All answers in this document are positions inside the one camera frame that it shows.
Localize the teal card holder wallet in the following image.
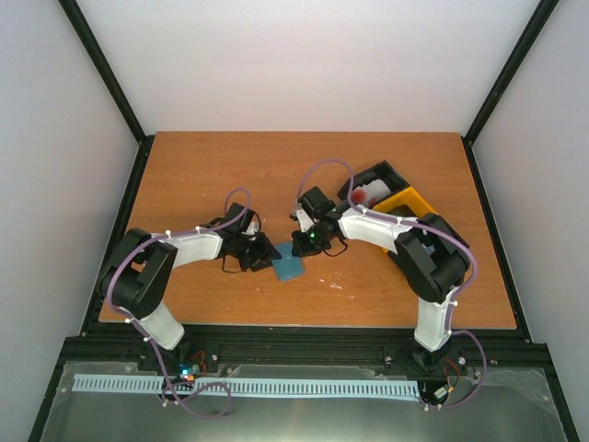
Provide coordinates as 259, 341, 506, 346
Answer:
271, 242, 305, 282

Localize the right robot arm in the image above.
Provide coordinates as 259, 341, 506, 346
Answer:
292, 186, 478, 353

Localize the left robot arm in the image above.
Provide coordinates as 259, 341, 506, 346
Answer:
98, 203, 281, 371

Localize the black card bin left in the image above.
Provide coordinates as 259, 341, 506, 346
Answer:
352, 161, 410, 213

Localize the yellow card bin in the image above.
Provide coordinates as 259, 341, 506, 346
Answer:
370, 186, 439, 254

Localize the electronics board with leds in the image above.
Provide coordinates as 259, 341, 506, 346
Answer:
179, 350, 207, 381

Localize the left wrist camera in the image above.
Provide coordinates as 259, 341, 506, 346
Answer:
243, 219, 260, 240

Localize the black front rail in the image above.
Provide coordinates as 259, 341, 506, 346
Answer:
64, 323, 551, 377

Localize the purple cable loop front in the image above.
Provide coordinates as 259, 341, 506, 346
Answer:
160, 377, 234, 419

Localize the light blue cable duct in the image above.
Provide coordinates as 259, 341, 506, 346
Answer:
71, 374, 420, 401

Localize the black frame post left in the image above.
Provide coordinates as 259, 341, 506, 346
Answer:
57, 0, 148, 146

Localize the black frame post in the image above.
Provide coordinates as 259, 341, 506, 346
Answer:
463, 0, 561, 142
57, 0, 148, 146

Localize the black frame post right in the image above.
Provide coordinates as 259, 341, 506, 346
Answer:
463, 0, 561, 142

